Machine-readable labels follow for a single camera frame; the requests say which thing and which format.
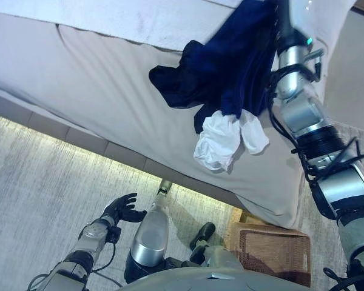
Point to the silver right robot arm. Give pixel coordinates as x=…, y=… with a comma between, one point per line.
x=303, y=115

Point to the silver left robot leg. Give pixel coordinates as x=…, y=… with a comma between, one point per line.
x=148, y=236

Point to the white duvet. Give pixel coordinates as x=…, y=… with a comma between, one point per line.
x=139, y=21

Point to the black garment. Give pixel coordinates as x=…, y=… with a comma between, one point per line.
x=182, y=88

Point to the beige panelled bed base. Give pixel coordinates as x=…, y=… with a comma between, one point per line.
x=85, y=139

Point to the silver right robot leg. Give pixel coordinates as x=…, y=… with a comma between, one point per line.
x=221, y=254

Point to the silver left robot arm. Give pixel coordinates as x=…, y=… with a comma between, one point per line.
x=88, y=239

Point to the grey striped rug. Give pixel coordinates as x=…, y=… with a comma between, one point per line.
x=33, y=182

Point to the silver robot leg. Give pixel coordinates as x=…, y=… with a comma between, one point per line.
x=148, y=236
x=221, y=254

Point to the blue garment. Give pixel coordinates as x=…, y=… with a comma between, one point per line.
x=239, y=60

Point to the brown wicker basket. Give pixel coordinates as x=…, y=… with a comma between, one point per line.
x=273, y=248

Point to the beige bed blanket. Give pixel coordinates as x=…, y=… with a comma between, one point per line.
x=109, y=75

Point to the white garment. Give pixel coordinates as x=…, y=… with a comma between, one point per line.
x=215, y=145

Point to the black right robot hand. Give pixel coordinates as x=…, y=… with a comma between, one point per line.
x=286, y=33

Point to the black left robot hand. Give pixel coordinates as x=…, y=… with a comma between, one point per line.
x=121, y=209

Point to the grey robot torso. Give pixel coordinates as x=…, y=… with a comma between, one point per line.
x=230, y=282

